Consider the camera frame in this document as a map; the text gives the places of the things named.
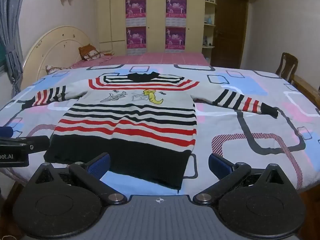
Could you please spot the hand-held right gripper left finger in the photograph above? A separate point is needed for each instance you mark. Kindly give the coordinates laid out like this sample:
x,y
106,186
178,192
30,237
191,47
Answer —
x,y
100,165

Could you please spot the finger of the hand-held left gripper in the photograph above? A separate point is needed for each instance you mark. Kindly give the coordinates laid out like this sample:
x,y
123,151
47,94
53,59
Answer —
x,y
6,131
37,141

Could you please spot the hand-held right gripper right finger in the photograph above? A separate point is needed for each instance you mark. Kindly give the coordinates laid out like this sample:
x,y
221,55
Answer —
x,y
218,164

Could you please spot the striped knit sweater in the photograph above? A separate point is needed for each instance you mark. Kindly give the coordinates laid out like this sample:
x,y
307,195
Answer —
x,y
125,120

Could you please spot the patterned grey bed blanket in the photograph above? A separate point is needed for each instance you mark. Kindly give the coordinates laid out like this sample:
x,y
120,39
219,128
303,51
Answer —
x,y
225,122

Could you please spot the flat printed pillow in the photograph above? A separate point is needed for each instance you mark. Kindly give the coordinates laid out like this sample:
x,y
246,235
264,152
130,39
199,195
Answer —
x,y
57,69

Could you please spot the cream rounded headboard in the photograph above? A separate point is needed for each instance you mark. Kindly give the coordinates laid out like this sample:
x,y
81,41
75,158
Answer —
x,y
55,45

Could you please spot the grey curtain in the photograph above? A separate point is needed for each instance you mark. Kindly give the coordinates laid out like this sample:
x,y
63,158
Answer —
x,y
11,30

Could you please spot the orange cat pillow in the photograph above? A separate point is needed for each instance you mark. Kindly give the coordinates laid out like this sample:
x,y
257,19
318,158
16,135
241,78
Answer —
x,y
90,52

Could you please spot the pink bed sheet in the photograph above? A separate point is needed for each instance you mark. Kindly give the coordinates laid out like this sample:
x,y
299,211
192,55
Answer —
x,y
162,58

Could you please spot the wooden chair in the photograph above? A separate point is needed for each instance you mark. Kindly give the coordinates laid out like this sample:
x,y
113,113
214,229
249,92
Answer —
x,y
287,66

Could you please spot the cream open shelf unit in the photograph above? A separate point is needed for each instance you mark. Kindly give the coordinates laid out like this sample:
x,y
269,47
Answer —
x,y
208,30

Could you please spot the brown wooden door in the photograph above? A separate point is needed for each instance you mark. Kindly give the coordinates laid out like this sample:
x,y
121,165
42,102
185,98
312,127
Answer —
x,y
231,30

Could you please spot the light blue vase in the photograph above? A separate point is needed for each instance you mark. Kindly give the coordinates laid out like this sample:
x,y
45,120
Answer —
x,y
209,19

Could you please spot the cream wardrobe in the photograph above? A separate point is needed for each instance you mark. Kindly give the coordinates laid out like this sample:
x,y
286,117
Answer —
x,y
155,17

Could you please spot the wooden furniture rail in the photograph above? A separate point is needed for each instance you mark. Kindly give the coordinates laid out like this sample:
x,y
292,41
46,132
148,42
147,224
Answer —
x,y
306,87

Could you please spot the purple wall poster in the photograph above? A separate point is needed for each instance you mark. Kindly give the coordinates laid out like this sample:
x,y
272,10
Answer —
x,y
135,8
175,38
136,38
176,8

